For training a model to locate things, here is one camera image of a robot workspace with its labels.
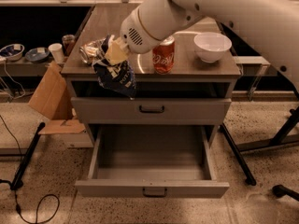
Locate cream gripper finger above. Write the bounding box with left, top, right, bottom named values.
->
left=105, top=35, right=130, bottom=65

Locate black stand leg right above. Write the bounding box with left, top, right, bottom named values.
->
left=221, top=123, right=256, bottom=186

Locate blue chip bag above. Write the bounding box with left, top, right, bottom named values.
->
left=92, top=35, right=136, bottom=99

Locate black floor cable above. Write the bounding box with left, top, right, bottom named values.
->
left=0, top=114, right=61, bottom=224

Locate crushed gold can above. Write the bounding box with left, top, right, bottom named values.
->
left=79, top=39, right=105, bottom=65

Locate blue bowl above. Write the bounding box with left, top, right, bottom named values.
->
left=25, top=47, right=50, bottom=63
left=0, top=44, right=24, bottom=62

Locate dark glass jar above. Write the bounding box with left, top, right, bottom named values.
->
left=62, top=35, right=76, bottom=56

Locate blue bowl right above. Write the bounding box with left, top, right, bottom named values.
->
left=25, top=47, right=50, bottom=63

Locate black caster foot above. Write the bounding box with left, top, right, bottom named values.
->
left=272, top=185, right=299, bottom=202

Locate black stand leg left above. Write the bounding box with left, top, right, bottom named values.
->
left=10, top=122, right=45, bottom=190

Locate blue bowl left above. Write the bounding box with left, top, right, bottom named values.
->
left=0, top=44, right=24, bottom=62

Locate white paper cup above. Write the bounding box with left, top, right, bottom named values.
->
left=49, top=43, right=64, bottom=63

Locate white bowl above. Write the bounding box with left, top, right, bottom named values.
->
left=193, top=32, right=232, bottom=63

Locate red soda can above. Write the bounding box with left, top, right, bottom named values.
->
left=152, top=36, right=175, bottom=74

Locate white cable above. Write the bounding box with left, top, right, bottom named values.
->
left=0, top=59, right=27, bottom=101

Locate open lower grey drawer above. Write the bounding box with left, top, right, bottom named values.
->
left=76, top=125, right=229, bottom=198

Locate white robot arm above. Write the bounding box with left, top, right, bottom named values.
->
left=105, top=0, right=299, bottom=90

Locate cardboard box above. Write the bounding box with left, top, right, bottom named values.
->
left=29, top=62, right=85, bottom=134

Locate grey drawer cabinet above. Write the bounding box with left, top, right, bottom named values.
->
left=62, top=3, right=240, bottom=142

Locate black stand leg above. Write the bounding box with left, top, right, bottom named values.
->
left=10, top=122, right=45, bottom=190
left=221, top=123, right=256, bottom=186

